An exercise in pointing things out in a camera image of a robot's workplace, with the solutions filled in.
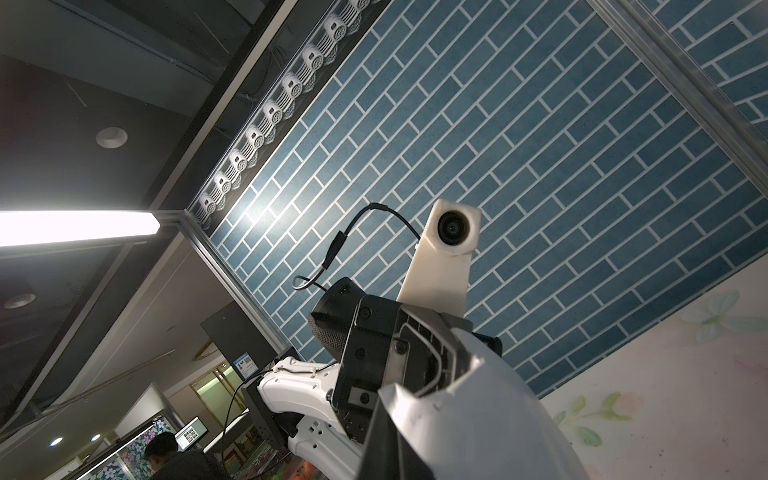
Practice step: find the ceiling strip light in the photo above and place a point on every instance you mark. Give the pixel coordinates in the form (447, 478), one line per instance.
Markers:
(26, 228)

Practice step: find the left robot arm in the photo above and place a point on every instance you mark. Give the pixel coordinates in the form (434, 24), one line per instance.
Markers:
(330, 414)

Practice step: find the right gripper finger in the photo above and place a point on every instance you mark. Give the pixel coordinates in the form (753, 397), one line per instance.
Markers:
(386, 454)

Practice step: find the white sticker sheet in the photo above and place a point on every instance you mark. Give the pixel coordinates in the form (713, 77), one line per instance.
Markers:
(488, 424)

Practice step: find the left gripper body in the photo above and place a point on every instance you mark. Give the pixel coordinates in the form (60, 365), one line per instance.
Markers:
(393, 343)

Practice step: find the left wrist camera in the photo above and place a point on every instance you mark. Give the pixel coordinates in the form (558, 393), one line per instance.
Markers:
(438, 276)

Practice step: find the computer monitor in background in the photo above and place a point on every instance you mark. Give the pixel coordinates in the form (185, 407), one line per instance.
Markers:
(191, 434)

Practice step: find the person in background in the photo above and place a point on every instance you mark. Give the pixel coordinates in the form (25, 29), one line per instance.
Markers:
(167, 462)

